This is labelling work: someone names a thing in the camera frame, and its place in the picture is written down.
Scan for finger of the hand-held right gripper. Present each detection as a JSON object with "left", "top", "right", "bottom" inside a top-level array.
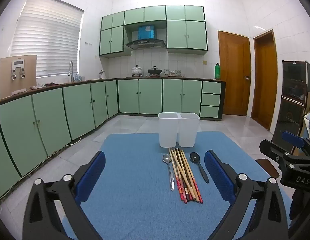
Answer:
[
  {"left": 260, "top": 139, "right": 291, "bottom": 164},
  {"left": 282, "top": 131, "right": 310, "bottom": 155}
]

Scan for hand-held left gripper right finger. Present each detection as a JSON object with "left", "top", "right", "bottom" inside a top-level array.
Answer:
[{"left": 204, "top": 150, "right": 289, "bottom": 240}]

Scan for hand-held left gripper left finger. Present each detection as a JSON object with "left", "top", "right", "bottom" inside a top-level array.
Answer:
[{"left": 23, "top": 151, "right": 106, "bottom": 240}]

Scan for black spoon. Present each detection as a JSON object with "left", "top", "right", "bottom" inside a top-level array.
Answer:
[{"left": 189, "top": 152, "right": 210, "bottom": 184}]

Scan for bundle of chopsticks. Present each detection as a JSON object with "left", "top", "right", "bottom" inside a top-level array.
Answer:
[{"left": 169, "top": 148, "right": 204, "bottom": 204}]

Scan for metal spoon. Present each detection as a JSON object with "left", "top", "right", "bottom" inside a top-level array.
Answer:
[{"left": 162, "top": 154, "right": 175, "bottom": 192}]

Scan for white two-compartment utensil holder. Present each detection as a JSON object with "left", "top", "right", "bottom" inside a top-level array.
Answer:
[{"left": 158, "top": 112, "right": 200, "bottom": 148}]

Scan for brown stool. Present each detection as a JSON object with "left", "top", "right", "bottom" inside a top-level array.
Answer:
[{"left": 255, "top": 158, "right": 279, "bottom": 179}]

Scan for blue table mat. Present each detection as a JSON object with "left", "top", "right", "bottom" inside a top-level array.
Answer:
[{"left": 62, "top": 131, "right": 293, "bottom": 240}]

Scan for black glass-front cabinet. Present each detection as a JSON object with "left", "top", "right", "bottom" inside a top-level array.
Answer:
[{"left": 271, "top": 60, "right": 310, "bottom": 155}]

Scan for narrow wooden door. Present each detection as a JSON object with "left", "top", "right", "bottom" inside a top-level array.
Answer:
[{"left": 251, "top": 29, "right": 278, "bottom": 132}]

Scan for green lower kitchen cabinets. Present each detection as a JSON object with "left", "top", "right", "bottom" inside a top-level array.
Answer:
[{"left": 0, "top": 78, "right": 226, "bottom": 203}]

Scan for wide wooden door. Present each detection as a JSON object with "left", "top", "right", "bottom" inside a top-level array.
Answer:
[{"left": 218, "top": 30, "right": 251, "bottom": 117}]

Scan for dark dish cloth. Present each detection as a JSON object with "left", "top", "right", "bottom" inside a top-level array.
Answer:
[{"left": 30, "top": 82, "right": 61, "bottom": 90}]

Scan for group of kitchen jars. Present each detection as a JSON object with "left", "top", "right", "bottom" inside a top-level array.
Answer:
[{"left": 164, "top": 69, "right": 185, "bottom": 77}]

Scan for wood-coloured water dispenser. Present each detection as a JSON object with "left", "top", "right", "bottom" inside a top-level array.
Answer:
[{"left": 0, "top": 55, "right": 37, "bottom": 99}]

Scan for black cooking pot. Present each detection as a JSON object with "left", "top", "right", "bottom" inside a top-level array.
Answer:
[{"left": 147, "top": 66, "right": 162, "bottom": 77}]

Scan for white window blind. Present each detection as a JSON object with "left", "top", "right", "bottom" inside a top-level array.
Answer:
[{"left": 10, "top": 0, "right": 85, "bottom": 78}]

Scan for range hood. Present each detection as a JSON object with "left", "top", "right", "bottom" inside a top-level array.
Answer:
[{"left": 125, "top": 25, "right": 166, "bottom": 50}]

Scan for green upper wall cabinets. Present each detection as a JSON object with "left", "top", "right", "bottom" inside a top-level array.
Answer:
[{"left": 99, "top": 5, "right": 208, "bottom": 58}]

